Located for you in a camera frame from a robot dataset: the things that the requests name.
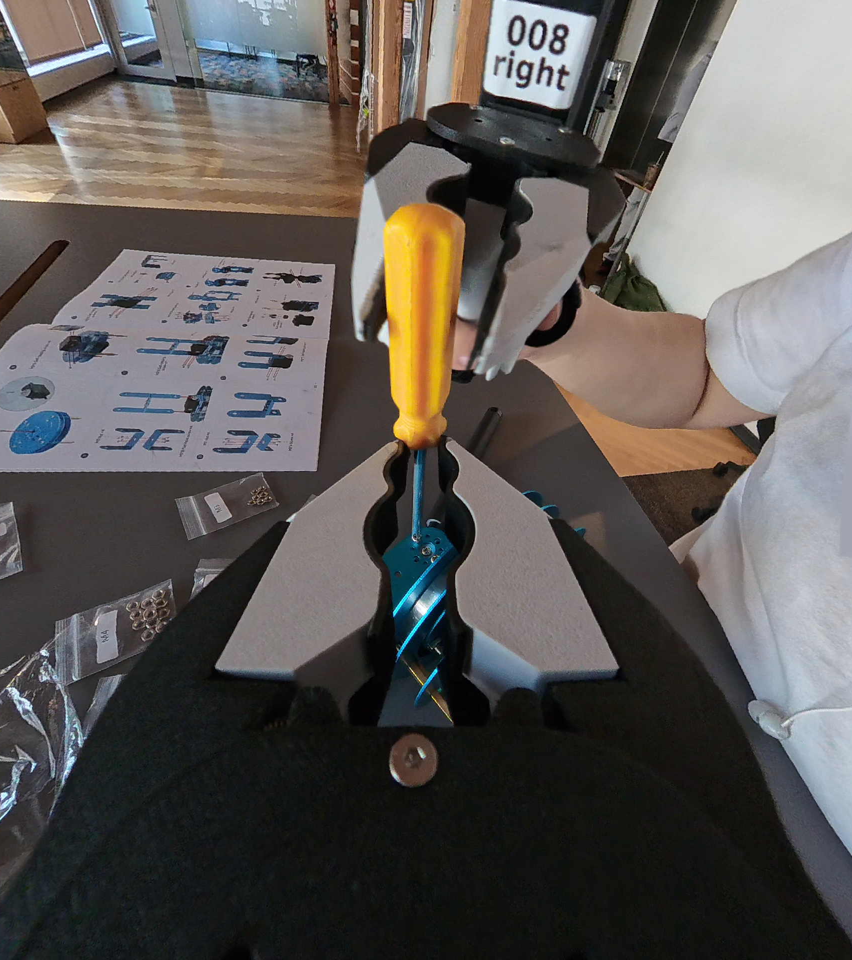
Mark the black cylindrical tool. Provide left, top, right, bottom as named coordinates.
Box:
left=469, top=406, right=504, bottom=457

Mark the person in white shirt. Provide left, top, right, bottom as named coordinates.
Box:
left=669, top=196, right=852, bottom=927

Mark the person's right hand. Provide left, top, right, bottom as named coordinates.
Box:
left=452, top=288, right=625, bottom=384

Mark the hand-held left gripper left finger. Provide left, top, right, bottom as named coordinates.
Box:
left=214, top=439, right=407, bottom=690

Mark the dark grey desk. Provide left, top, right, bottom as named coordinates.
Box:
left=0, top=198, right=852, bottom=960

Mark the wooden post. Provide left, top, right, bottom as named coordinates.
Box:
left=375, top=0, right=427, bottom=132
left=452, top=0, right=494, bottom=106

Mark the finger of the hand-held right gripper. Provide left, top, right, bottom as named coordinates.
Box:
left=351, top=141, right=472, bottom=346
left=462, top=176, right=601, bottom=381

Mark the zip bag of small nuts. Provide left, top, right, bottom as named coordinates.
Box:
left=174, top=471, right=281, bottom=541

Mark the yellow handled screwdriver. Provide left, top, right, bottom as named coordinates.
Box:
left=382, top=202, right=466, bottom=543

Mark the white drawstring with toggle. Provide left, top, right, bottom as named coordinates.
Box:
left=747, top=686, right=852, bottom=741

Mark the crumpled clear plastic wrap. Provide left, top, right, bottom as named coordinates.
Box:
left=0, top=646, right=89, bottom=950

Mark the person's right forearm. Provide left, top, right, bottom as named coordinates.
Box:
left=617, top=300, right=781, bottom=433

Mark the printed instruction sheet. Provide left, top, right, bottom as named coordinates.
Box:
left=0, top=249, right=337, bottom=474

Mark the glass door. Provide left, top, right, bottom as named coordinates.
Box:
left=156, top=0, right=337, bottom=102

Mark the blue metal toy robot arm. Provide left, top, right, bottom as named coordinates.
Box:
left=379, top=487, right=586, bottom=730

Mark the green bag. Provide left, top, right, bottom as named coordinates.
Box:
left=602, top=253, right=668, bottom=314

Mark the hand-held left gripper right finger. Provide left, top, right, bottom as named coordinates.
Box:
left=442, top=439, right=620, bottom=697

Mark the pile of small zip bags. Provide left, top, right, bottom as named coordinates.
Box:
left=54, top=558, right=235, bottom=740

